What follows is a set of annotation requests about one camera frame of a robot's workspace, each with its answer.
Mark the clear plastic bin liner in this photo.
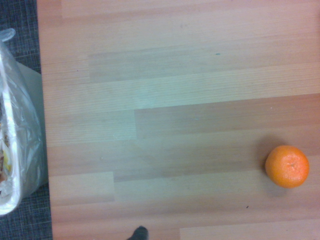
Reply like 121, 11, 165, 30
0, 28, 48, 201

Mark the orange tangerine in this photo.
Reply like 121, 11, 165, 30
264, 145, 311, 189

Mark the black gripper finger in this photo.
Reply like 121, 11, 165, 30
126, 225, 150, 240

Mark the white plastic trash bin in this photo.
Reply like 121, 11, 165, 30
0, 60, 50, 217

